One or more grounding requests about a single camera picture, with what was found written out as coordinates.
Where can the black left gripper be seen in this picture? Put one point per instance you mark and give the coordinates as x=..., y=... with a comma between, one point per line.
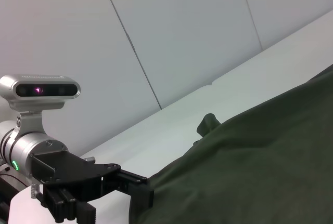
x=67, y=172

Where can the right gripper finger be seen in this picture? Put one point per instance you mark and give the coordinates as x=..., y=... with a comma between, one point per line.
x=206, y=125

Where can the dark green shirt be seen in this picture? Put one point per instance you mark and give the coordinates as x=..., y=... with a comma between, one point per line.
x=247, y=169

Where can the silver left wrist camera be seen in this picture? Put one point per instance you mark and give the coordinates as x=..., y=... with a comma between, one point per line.
x=39, y=90

